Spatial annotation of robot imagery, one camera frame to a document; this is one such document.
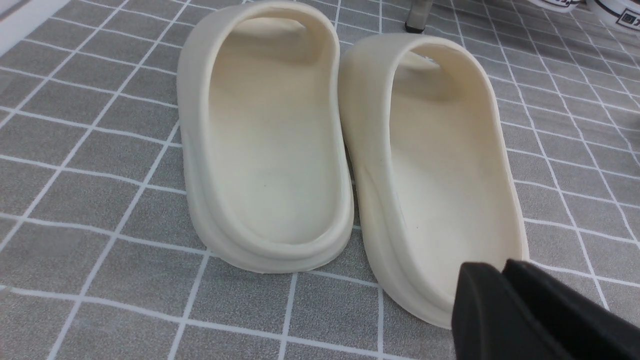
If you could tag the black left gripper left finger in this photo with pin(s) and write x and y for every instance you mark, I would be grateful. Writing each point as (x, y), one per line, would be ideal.
(490, 321)

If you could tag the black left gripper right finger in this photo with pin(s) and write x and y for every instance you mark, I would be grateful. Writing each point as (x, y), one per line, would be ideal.
(584, 329)

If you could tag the stainless steel shoe rack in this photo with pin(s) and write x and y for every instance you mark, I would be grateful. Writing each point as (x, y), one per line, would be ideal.
(417, 16)

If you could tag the cream slipper right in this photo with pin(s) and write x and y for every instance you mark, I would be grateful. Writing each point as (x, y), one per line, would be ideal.
(433, 180)

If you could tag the cream slipper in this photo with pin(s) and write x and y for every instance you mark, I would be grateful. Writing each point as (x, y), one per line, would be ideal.
(266, 174)
(433, 180)

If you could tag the cream slipper left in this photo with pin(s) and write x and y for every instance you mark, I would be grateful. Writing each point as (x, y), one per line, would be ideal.
(266, 174)

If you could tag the black canvas sneaker right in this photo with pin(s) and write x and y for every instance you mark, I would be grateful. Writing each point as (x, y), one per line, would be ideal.
(620, 15)

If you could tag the black canvas sneaker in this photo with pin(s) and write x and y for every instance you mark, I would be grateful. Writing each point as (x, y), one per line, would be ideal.
(560, 6)
(620, 15)

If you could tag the black canvas sneaker left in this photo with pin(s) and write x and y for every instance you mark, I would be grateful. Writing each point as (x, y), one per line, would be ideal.
(560, 6)

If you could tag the grey checked floor cloth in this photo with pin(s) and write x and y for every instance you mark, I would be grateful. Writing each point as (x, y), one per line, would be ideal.
(100, 260)

